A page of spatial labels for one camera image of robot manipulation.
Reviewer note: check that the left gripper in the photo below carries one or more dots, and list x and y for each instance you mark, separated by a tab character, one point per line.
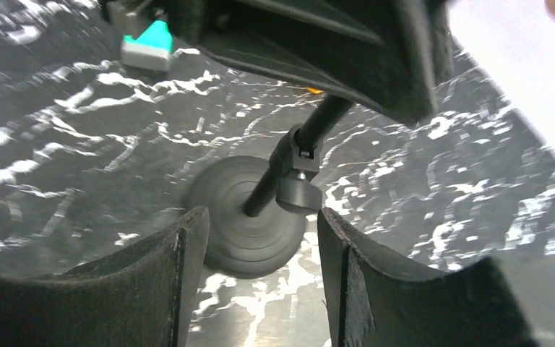
387	55

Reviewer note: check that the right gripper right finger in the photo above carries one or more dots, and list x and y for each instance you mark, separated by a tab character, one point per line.
376	296

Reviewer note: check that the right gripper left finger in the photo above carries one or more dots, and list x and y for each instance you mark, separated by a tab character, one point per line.
141	295

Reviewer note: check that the tall black mic stand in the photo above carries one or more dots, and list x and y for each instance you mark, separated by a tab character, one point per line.
258	207

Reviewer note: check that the green small block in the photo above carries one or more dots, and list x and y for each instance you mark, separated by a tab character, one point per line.
151	50

